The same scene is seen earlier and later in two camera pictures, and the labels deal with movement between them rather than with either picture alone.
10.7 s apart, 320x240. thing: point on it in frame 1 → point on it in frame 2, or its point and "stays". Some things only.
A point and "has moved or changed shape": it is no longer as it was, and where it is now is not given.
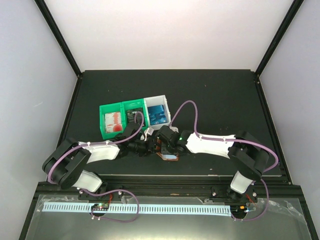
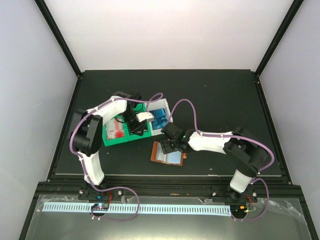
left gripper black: x=150 y=147 → x=137 y=129
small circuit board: x=100 y=207 stays
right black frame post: x=291 y=13 stays
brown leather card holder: x=165 y=157 has moved or changed shape
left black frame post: x=50 y=20 stays
